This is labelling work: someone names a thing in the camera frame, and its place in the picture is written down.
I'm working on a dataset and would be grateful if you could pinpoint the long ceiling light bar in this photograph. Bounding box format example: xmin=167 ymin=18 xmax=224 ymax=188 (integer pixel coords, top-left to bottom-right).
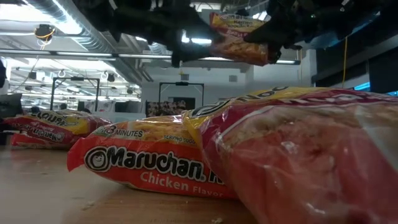
xmin=0 ymin=49 xmax=172 ymax=60
xmin=275 ymin=58 xmax=301 ymax=65

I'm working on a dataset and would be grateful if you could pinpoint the floral patterned panel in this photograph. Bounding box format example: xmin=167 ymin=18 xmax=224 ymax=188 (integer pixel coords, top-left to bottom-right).
xmin=145 ymin=100 xmax=187 ymax=118

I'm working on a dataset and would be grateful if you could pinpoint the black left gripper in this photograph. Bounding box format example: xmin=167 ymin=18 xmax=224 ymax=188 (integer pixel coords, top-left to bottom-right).
xmin=124 ymin=4 xmax=225 ymax=68

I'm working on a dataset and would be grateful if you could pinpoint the dark monitor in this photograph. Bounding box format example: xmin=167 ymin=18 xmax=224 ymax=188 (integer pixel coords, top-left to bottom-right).
xmin=0 ymin=93 xmax=23 ymax=119

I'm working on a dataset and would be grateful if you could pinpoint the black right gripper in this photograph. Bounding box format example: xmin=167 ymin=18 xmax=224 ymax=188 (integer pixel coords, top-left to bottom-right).
xmin=244 ymin=0 xmax=346 ymax=65

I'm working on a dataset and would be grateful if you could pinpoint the black ceiling cable reel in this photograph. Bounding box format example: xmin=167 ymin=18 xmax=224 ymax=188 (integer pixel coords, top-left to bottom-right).
xmin=34 ymin=24 xmax=57 ymax=42

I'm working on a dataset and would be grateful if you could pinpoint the red beef ramen packet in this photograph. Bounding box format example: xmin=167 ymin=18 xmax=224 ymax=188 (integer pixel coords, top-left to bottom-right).
xmin=182 ymin=86 xmax=398 ymax=224
xmin=209 ymin=11 xmax=270 ymax=67
xmin=2 ymin=109 xmax=112 ymax=147

